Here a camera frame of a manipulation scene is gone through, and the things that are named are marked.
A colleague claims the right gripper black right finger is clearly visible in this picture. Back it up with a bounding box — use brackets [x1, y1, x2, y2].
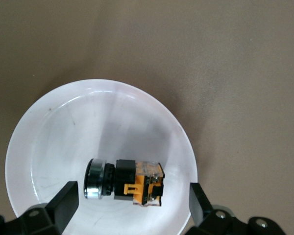
[183, 182, 288, 235]

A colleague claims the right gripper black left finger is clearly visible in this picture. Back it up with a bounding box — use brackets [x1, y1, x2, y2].
[0, 180, 79, 235]

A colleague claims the orange push button switch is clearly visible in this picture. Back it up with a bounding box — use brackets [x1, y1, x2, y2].
[83, 158, 165, 208]

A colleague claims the pink round plate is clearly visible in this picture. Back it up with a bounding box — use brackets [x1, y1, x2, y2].
[4, 78, 199, 235]

